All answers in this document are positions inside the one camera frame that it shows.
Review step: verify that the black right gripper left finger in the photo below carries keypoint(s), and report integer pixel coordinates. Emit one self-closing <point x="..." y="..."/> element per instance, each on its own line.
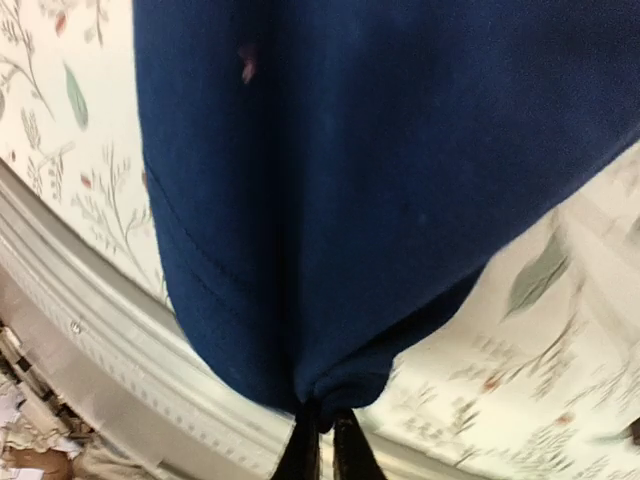
<point x="301" y="457"/>

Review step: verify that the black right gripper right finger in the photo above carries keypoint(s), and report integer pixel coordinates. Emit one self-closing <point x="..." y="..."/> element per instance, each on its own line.
<point x="353" y="456"/>

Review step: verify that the navy blue printed t-shirt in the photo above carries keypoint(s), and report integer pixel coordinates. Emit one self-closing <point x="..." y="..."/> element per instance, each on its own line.
<point x="328" y="179"/>

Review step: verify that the floral patterned table mat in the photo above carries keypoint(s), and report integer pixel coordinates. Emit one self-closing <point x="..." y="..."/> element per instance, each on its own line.
<point x="538" y="378"/>

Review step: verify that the aluminium front rail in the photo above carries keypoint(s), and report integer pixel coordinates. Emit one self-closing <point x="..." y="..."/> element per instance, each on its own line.
<point x="125" y="340"/>

